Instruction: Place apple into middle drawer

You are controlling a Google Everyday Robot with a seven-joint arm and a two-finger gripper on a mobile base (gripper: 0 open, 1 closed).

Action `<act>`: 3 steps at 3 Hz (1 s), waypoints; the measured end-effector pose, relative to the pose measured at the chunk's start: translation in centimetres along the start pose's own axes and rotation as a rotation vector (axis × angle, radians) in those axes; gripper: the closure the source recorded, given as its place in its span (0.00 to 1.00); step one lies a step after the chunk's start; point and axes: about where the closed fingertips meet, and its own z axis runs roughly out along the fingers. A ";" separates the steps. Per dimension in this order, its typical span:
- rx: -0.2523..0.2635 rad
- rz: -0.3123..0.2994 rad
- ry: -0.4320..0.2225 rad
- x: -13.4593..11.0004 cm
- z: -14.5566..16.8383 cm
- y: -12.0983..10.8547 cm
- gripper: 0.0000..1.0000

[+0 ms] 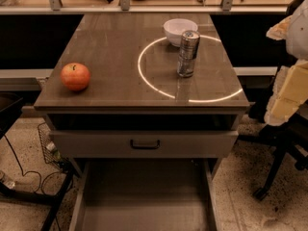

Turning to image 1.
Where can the open grey middle drawer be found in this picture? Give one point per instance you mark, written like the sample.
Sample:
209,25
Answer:
146,195

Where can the red yellow apple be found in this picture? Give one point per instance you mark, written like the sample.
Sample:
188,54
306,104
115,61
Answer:
75,76

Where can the grey top drawer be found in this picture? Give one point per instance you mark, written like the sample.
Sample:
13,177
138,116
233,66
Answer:
116,144

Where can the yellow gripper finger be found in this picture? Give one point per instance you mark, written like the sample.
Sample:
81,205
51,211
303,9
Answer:
290,90
280,30

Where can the plastic bottle on floor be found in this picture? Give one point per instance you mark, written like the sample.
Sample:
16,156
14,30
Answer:
6,180

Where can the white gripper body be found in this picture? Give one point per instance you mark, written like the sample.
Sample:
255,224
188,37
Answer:
298,38

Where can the black drawer handle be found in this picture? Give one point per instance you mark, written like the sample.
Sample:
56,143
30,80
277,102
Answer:
145,145

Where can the wire mesh basket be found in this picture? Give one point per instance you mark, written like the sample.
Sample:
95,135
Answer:
51,154

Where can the grey shelf rail frame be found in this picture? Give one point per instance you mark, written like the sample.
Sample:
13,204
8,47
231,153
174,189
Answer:
142,6

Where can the grey drawer cabinet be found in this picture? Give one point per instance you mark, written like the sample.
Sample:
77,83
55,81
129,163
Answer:
134,85

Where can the black office chair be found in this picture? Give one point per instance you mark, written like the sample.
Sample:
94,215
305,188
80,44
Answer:
284,137

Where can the white ceramic bowl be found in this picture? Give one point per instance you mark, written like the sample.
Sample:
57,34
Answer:
174,29

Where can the silver energy drink can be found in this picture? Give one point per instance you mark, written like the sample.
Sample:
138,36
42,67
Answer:
187,54

